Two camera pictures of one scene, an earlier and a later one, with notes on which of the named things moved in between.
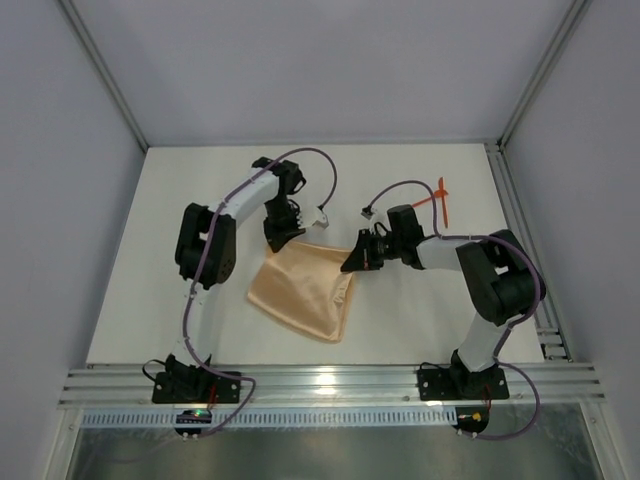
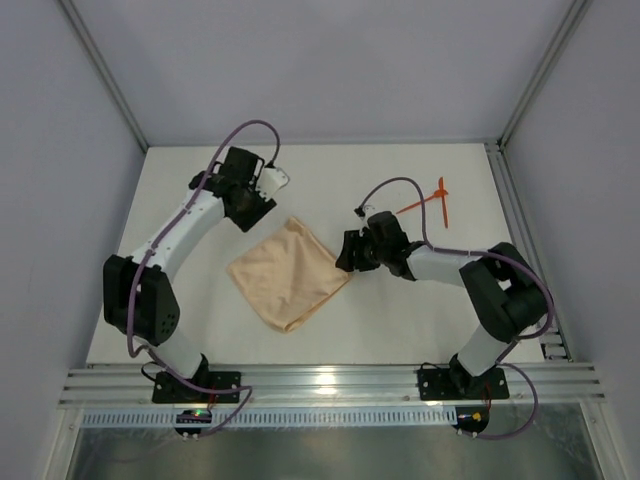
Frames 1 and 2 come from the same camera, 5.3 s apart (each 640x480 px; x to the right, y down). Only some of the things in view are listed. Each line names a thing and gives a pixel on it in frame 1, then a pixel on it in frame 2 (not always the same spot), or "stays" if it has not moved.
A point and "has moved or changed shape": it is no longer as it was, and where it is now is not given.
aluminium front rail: x=334 y=386 stays
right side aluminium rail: x=552 y=336 stays
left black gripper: x=281 y=229 -> x=252 y=214
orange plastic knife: x=441 y=186 stays
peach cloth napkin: x=303 y=284 has moved or changed shape
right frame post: x=571 y=23 stays
